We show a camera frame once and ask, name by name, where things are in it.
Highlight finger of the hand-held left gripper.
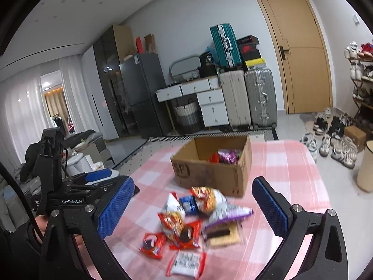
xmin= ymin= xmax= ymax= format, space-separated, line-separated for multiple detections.
xmin=62 ymin=168 xmax=121 ymax=186
xmin=66 ymin=180 xmax=118 ymax=204

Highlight teal suitcase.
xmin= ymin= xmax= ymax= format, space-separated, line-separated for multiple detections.
xmin=210 ymin=23 xmax=243 ymax=70

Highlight yellow shoe box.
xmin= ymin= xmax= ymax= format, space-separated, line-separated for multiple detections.
xmin=244 ymin=58 xmax=267 ymax=71

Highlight red white snack packet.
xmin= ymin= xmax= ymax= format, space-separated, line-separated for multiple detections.
xmin=157 ymin=192 xmax=187 ymax=242

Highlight grey refrigerator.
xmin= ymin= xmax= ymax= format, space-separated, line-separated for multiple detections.
xmin=119 ymin=53 xmax=172 ymax=140

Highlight silver suitcase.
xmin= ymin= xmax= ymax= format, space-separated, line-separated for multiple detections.
xmin=244 ymin=67 xmax=278 ymax=129

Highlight blue snack packet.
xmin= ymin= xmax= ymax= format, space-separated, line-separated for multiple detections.
xmin=178 ymin=195 xmax=200 ymax=215

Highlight black storage box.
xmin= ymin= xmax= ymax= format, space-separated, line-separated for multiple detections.
xmin=198 ymin=66 xmax=219 ymax=78

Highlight white wardrobe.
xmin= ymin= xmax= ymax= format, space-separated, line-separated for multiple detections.
xmin=82 ymin=47 xmax=118 ymax=140

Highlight shoe rack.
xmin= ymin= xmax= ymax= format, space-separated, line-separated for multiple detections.
xmin=345 ymin=39 xmax=373 ymax=117

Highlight red black shoe box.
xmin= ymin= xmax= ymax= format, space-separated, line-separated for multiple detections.
xmin=238 ymin=45 xmax=261 ymax=62

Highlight black cable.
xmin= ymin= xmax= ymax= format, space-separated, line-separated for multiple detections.
xmin=0 ymin=162 xmax=43 ymax=242

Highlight beige bin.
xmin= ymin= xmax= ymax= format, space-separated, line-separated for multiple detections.
xmin=357 ymin=140 xmax=373 ymax=193

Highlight brown cardboard box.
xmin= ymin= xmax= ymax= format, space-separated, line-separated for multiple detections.
xmin=170 ymin=136 xmax=252 ymax=198

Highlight white red-edged snack packet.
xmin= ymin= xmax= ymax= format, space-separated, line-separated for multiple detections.
xmin=166 ymin=250 xmax=207 ymax=279

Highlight grey door mat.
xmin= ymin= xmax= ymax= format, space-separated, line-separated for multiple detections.
xmin=300 ymin=112 xmax=335 ymax=136

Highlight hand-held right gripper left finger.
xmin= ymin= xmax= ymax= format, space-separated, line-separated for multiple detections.
xmin=39 ymin=176 xmax=140 ymax=280

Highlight dark clothing pile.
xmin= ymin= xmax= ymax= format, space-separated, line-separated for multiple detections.
xmin=20 ymin=143 xmax=43 ymax=181

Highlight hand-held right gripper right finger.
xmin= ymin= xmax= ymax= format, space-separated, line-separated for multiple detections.
xmin=252 ymin=176 xmax=349 ymax=280

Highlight tan curtain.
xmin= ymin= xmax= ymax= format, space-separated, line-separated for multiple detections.
xmin=44 ymin=87 xmax=70 ymax=120

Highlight person's left hand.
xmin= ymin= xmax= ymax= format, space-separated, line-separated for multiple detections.
xmin=35 ymin=214 xmax=49 ymax=236

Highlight orange white snack packet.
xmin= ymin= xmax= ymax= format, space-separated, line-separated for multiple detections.
xmin=189 ymin=186 xmax=228 ymax=214

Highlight black white patterned rug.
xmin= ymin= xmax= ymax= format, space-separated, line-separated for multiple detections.
xmin=112 ymin=128 xmax=279 ymax=170

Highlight oval mirror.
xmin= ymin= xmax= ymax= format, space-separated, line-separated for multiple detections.
xmin=169 ymin=55 xmax=201 ymax=81

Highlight black paper bag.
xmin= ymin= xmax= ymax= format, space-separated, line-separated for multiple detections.
xmin=201 ymin=52 xmax=218 ymax=66

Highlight person's left forearm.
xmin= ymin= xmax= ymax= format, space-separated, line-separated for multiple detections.
xmin=0 ymin=219 xmax=44 ymax=280

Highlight small cardboard box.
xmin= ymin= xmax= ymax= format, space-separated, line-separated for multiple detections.
xmin=344 ymin=125 xmax=367 ymax=152

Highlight beige suitcase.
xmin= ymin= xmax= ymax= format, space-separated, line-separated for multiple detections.
xmin=218 ymin=69 xmax=252 ymax=132

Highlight red cookie packet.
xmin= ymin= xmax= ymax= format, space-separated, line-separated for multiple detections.
xmin=139 ymin=232 xmax=167 ymax=260
xmin=169 ymin=220 xmax=203 ymax=251

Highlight wooden door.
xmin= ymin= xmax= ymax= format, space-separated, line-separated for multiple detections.
xmin=251 ymin=0 xmax=333 ymax=114

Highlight pink checkered tablecloth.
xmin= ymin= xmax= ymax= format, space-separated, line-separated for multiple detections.
xmin=87 ymin=140 xmax=333 ymax=280

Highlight grey white laundry basket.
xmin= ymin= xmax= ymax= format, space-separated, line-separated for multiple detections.
xmin=174 ymin=99 xmax=203 ymax=133

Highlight white sheer curtains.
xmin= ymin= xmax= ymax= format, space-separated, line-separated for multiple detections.
xmin=0 ymin=55 xmax=94 ymax=164

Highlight purple white snack packet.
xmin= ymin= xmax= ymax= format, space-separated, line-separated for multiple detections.
xmin=202 ymin=201 xmax=254 ymax=229

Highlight dark glass cabinet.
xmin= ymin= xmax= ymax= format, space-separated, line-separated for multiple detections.
xmin=93 ymin=25 xmax=137 ymax=139

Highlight white dresser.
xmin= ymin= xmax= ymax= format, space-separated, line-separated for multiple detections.
xmin=156 ymin=76 xmax=231 ymax=127

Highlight pile of sneakers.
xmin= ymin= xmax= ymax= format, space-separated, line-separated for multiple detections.
xmin=300 ymin=108 xmax=359 ymax=170

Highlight grey sofa chair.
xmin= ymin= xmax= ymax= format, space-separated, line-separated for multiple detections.
xmin=62 ymin=130 xmax=114 ymax=170

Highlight clear cracker packet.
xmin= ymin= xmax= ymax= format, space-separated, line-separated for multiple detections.
xmin=202 ymin=223 xmax=244 ymax=248

